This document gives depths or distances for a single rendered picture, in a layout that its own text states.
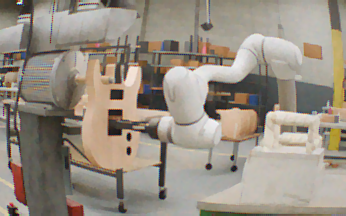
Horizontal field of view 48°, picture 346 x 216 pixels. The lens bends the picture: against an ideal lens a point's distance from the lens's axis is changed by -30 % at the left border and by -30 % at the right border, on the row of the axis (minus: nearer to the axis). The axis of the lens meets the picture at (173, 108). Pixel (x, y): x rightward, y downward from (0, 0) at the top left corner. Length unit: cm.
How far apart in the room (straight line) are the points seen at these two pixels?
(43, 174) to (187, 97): 82
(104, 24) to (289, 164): 83
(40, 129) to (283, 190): 116
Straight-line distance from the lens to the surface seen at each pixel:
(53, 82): 194
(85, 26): 179
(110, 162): 196
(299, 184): 137
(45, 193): 215
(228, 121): 704
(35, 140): 210
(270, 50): 206
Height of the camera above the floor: 130
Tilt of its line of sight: 4 degrees down
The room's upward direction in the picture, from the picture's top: 4 degrees clockwise
